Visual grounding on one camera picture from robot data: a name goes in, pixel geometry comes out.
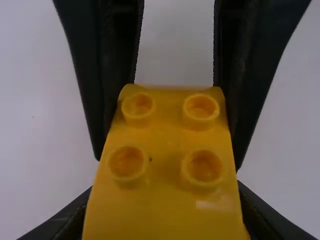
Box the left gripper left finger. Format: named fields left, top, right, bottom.
left=17, top=0, right=146, bottom=240

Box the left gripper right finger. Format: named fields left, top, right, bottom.
left=212, top=0, right=305, bottom=240

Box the yellow toy car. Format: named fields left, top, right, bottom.
left=81, top=83, right=251, bottom=240

